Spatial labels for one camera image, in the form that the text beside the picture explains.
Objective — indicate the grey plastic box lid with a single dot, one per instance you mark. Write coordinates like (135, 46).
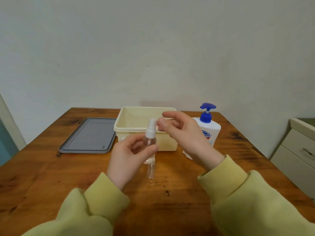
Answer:
(88, 135)

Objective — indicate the person's left hand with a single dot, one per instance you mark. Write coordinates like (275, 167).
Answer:
(123, 162)

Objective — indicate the person's right thumb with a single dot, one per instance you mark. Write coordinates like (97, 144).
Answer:
(166, 125)

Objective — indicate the white crumpled tissue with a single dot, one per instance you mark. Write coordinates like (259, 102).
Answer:
(187, 154)

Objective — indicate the clear plastic spray bottle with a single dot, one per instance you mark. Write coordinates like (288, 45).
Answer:
(150, 169)

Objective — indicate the person's right forearm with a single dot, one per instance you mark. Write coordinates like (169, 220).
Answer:
(246, 201)

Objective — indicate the person's left forearm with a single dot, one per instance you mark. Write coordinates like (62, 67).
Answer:
(98, 206)

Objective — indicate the cream plastic storage box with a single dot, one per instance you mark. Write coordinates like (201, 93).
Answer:
(133, 120)

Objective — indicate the person's left thumb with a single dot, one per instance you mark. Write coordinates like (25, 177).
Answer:
(147, 151)

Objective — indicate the white door frame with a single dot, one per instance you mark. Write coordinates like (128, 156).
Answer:
(12, 130)

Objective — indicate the white pump bottle blue dispenser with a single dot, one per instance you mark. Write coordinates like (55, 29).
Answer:
(210, 129)

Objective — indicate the person's right hand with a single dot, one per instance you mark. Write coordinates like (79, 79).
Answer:
(194, 140)

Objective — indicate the beige drawer cabinet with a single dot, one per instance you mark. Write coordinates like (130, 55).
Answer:
(292, 157)

